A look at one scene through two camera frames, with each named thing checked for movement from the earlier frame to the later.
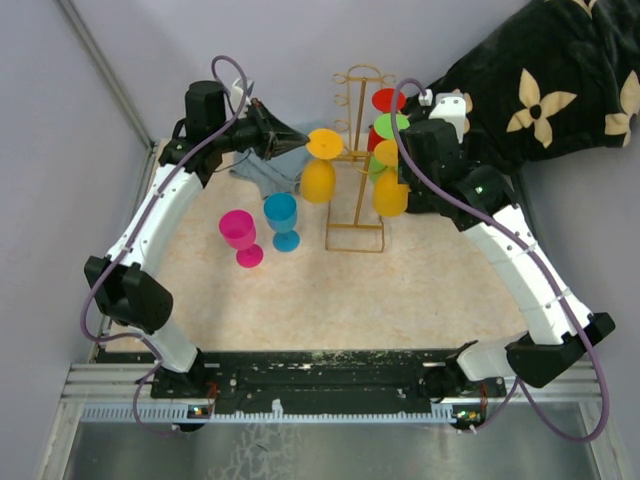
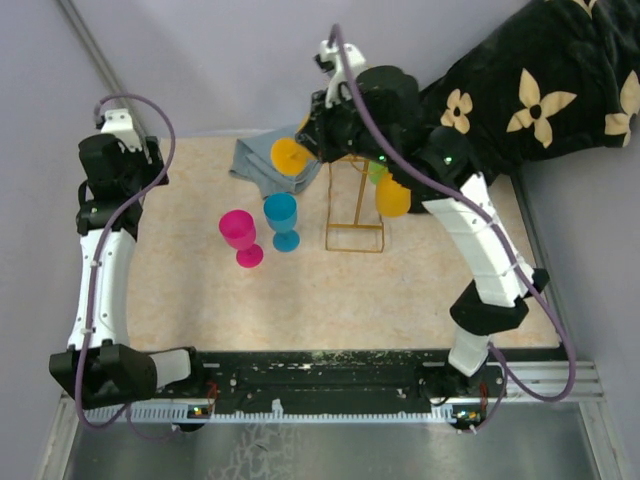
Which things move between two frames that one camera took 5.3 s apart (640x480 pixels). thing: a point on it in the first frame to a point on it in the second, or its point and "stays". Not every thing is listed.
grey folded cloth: x=279 y=174 stays
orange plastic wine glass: x=318 y=175 to x=290 y=157
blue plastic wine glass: x=280 y=211 stays
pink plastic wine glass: x=237 y=227 stays
